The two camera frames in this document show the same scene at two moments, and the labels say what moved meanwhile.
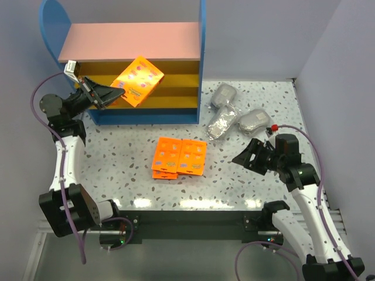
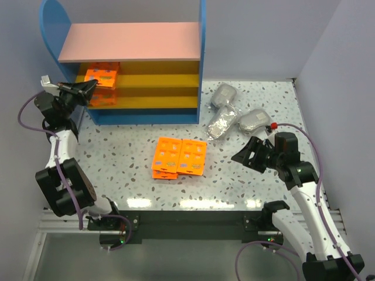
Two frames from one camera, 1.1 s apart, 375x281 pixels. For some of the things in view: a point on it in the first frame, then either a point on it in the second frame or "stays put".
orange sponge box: (167, 154) stays put
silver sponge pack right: (253, 121) stays put
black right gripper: (262, 156) stays put
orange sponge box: (139, 79) to (105, 73)
